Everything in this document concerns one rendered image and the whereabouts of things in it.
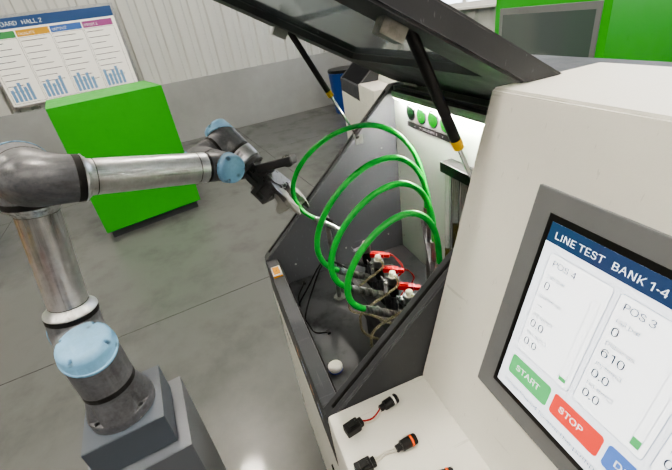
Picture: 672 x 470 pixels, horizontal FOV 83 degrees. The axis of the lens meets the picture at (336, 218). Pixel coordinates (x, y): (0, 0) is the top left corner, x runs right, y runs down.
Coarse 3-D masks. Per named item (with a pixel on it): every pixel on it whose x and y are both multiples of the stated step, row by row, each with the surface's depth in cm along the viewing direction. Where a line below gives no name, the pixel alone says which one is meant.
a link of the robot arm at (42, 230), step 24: (0, 144) 77; (24, 144) 76; (24, 216) 78; (48, 216) 81; (24, 240) 81; (48, 240) 82; (48, 264) 84; (72, 264) 88; (48, 288) 85; (72, 288) 88; (48, 312) 88; (72, 312) 89; (96, 312) 93; (48, 336) 93
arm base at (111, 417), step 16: (128, 384) 88; (144, 384) 93; (112, 400) 86; (128, 400) 88; (144, 400) 92; (96, 416) 86; (112, 416) 86; (128, 416) 88; (96, 432) 88; (112, 432) 87
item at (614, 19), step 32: (512, 0) 311; (544, 0) 285; (576, 0) 263; (608, 0) 244; (640, 0) 249; (512, 32) 319; (544, 32) 291; (576, 32) 268; (608, 32) 250; (640, 32) 261
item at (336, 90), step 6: (342, 66) 698; (348, 66) 686; (330, 72) 666; (336, 72) 657; (342, 72) 655; (330, 78) 676; (336, 78) 665; (330, 84) 691; (336, 84) 671; (336, 90) 678; (336, 96) 686; (342, 96) 679; (342, 102) 685; (336, 108) 703; (342, 108) 692
